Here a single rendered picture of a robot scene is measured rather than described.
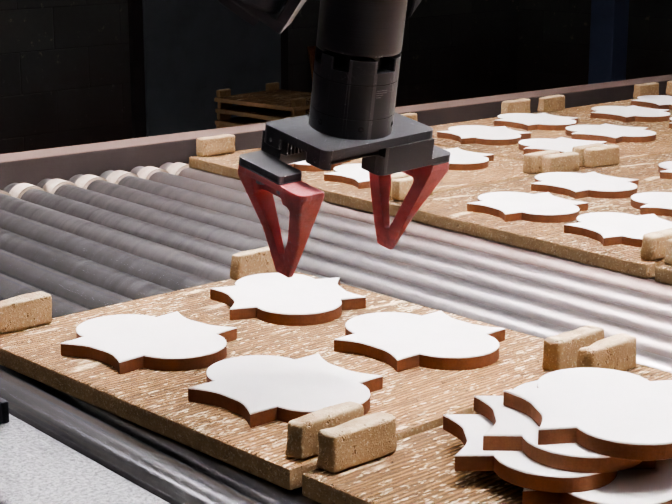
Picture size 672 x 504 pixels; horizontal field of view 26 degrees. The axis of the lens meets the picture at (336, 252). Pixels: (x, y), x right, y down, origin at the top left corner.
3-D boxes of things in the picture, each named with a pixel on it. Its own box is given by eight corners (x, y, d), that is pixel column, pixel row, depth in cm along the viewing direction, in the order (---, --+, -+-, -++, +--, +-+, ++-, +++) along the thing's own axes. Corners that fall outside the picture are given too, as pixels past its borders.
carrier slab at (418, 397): (289, 492, 95) (289, 469, 95) (-28, 353, 124) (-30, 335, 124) (613, 375, 118) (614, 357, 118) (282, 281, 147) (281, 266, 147)
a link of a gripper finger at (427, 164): (303, 243, 105) (315, 119, 101) (375, 225, 109) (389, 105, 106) (368, 277, 100) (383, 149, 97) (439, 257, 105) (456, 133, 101)
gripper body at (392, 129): (259, 148, 98) (268, 41, 95) (369, 126, 105) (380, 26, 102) (323, 179, 94) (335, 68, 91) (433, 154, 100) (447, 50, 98)
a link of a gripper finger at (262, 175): (227, 263, 100) (237, 134, 96) (305, 243, 105) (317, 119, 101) (291, 300, 96) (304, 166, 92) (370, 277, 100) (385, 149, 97)
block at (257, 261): (239, 282, 141) (239, 256, 140) (227, 279, 142) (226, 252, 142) (286, 272, 145) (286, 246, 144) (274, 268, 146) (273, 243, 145)
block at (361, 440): (333, 477, 93) (333, 436, 93) (314, 469, 95) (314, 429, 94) (398, 453, 97) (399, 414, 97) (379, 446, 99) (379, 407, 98)
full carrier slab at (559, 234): (646, 279, 148) (648, 238, 147) (382, 214, 179) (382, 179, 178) (840, 231, 169) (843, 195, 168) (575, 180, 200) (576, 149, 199)
